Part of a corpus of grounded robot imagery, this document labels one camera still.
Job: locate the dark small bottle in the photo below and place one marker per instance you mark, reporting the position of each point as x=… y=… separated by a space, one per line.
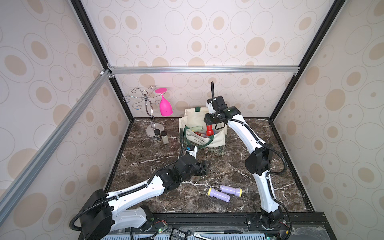
x=157 y=133

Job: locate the pink plastic wine glass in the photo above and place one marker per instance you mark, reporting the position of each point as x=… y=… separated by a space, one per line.
x=164 y=105

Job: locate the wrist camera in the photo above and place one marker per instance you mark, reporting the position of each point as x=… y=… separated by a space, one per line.
x=191 y=150
x=209 y=105

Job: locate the small red flashlight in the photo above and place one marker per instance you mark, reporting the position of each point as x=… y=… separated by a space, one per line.
x=209 y=131

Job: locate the chrome wine glass rack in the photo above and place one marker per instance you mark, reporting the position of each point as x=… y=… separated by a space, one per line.
x=145 y=100

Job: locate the green flashlight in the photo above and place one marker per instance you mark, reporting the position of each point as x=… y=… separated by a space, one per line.
x=197 y=129

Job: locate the aluminium rail left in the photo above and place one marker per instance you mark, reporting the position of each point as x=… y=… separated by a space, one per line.
x=32 y=169

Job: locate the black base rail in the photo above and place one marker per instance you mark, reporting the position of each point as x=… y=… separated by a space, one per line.
x=233 y=226

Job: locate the cream canvas tote bag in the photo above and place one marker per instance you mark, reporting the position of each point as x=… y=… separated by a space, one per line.
x=195 y=117

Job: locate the horizontal aluminium rail back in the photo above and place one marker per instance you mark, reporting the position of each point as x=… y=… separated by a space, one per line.
x=206 y=70

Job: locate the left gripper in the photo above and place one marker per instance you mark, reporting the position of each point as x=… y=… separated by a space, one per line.
x=204 y=166

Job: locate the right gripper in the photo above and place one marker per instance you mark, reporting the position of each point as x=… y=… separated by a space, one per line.
x=208 y=120

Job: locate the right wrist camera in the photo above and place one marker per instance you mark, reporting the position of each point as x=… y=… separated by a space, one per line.
x=209 y=105

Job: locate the purple flashlight bottom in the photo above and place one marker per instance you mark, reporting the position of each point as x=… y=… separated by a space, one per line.
x=219 y=195

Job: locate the purple flashlight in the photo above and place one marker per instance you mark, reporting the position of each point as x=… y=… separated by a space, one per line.
x=219 y=195
x=230 y=190

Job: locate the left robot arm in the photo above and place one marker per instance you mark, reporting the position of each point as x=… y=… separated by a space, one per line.
x=126 y=198

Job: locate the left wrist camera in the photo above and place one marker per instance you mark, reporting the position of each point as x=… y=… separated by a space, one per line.
x=191 y=150

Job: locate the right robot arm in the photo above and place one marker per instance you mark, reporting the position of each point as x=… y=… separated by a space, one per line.
x=259 y=161

